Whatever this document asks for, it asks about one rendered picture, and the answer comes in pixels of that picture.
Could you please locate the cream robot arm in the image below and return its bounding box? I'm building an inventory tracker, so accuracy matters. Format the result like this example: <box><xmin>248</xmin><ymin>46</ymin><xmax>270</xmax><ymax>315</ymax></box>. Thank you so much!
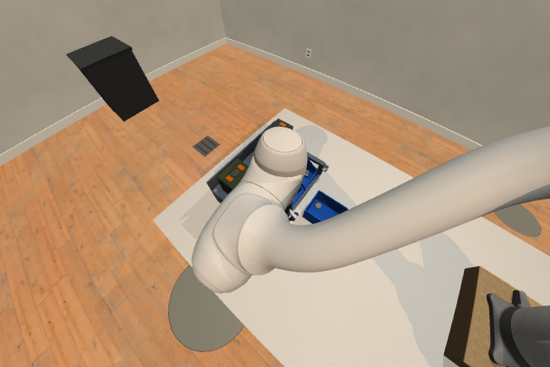
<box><xmin>192</xmin><ymin>126</ymin><xmax>550</xmax><ymax>367</ymax></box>

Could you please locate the grey metal shelf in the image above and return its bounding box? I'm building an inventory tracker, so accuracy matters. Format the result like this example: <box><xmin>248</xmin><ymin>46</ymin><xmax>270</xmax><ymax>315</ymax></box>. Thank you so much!
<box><xmin>206</xmin><ymin>130</ymin><xmax>329</xmax><ymax>211</ymax></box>

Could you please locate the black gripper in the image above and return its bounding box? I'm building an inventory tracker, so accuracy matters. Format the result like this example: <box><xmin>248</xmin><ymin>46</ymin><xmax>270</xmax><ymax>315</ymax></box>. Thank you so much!
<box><xmin>285</xmin><ymin>203</ymin><xmax>298</xmax><ymax>221</ymax></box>

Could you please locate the blue open-front bin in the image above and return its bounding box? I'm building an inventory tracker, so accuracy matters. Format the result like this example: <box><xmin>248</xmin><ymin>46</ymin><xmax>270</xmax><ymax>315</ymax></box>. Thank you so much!
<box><xmin>303</xmin><ymin>190</ymin><xmax>349</xmax><ymax>224</ymax></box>
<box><xmin>291</xmin><ymin>187</ymin><xmax>303</xmax><ymax>207</ymax></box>
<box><xmin>301</xmin><ymin>160</ymin><xmax>317</xmax><ymax>190</ymax></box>

